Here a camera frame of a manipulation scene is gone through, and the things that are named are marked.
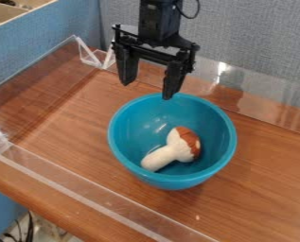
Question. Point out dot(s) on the white brown toy mushroom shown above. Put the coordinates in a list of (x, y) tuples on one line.
[(183, 148)]

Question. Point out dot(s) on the clear acrylic left barrier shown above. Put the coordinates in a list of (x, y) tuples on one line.
[(34, 93)]

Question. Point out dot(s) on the clear acrylic back barrier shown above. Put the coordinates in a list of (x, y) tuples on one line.
[(263, 97)]

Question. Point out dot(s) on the clear acrylic corner bracket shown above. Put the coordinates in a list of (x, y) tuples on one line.
[(96, 58)]

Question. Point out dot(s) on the clear acrylic barrier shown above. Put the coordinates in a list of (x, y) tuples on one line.
[(263, 97), (34, 93), (97, 197)]

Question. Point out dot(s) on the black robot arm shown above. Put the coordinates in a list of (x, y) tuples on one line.
[(160, 19)]

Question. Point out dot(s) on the wooden shelf box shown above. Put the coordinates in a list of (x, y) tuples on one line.
[(17, 8)]

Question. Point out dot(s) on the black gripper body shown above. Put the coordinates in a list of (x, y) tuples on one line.
[(132, 46)]

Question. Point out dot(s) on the clear acrylic front barrier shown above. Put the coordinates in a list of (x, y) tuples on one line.
[(97, 197)]

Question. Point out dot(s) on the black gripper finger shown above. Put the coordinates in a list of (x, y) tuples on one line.
[(128, 59), (180, 66)]

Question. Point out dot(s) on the blue plastic bowl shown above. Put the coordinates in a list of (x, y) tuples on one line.
[(140, 127)]

